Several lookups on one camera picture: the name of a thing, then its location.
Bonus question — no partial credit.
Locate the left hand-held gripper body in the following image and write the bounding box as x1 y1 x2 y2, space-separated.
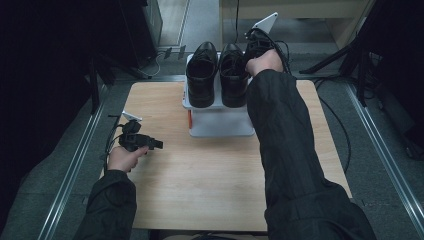
117 110 157 153

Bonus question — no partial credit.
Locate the black tripod stand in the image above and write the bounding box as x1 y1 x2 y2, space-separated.
298 19 384 108

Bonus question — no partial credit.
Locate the person's left hand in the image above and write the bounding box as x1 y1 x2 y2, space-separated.
106 145 150 174

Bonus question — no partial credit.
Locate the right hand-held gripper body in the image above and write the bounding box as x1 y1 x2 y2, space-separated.
244 12 280 62

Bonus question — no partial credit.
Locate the white shoe rack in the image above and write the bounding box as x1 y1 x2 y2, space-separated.
181 53 256 138

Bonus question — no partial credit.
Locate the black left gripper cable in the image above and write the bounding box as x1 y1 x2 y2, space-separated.
103 114 125 175

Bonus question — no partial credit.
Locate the person's right hand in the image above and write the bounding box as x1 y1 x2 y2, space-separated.
245 48 285 78

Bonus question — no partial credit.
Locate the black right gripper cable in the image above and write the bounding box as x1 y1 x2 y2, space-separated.
247 27 293 76

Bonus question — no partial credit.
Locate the wooden cabinet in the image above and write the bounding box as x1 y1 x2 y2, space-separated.
219 0 378 51

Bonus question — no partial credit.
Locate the black hanging cable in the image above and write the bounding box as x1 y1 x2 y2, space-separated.
234 0 241 44

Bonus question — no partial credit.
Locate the metal floor rail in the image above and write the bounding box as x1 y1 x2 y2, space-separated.
345 82 424 231
36 84 111 240

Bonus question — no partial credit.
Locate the black floor cable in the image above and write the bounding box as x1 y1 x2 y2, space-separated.
312 76 353 175

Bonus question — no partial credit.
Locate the black leather shoe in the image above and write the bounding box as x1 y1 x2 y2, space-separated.
185 41 219 109
218 42 252 109

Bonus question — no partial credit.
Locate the white floor cable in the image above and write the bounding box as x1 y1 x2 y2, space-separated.
137 53 162 80

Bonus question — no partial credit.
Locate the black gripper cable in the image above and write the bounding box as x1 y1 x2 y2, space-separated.
103 114 125 175
247 27 293 76

